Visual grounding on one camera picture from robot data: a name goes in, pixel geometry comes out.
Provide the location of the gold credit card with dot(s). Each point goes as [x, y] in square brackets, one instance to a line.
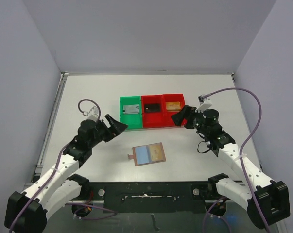
[173, 106]

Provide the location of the blue credit card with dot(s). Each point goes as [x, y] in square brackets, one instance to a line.
[142, 155]

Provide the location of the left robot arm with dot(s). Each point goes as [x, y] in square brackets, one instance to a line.
[29, 211]

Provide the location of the green plastic bin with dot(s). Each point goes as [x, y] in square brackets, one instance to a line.
[133, 121]

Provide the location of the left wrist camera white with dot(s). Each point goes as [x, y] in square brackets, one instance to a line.
[92, 114]

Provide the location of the silver credit card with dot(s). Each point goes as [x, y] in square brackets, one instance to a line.
[131, 109]

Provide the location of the red plastic double bin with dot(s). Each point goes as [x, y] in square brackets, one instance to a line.
[160, 119]

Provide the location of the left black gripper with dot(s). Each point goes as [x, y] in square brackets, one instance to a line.
[106, 128]

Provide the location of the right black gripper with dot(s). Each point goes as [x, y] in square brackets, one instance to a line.
[190, 117]

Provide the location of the black credit card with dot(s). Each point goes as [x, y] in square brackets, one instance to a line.
[152, 107]

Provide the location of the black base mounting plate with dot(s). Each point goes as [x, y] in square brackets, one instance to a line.
[151, 197]

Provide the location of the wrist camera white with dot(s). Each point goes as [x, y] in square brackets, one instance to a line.
[92, 114]
[204, 103]

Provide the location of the gold VIP card in holder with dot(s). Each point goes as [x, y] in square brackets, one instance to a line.
[156, 153]

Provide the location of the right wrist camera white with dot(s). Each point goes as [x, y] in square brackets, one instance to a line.
[204, 103]

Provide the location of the brown leather card holder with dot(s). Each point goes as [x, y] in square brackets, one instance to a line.
[133, 157]

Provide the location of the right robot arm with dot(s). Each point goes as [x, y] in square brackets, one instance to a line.
[266, 201]

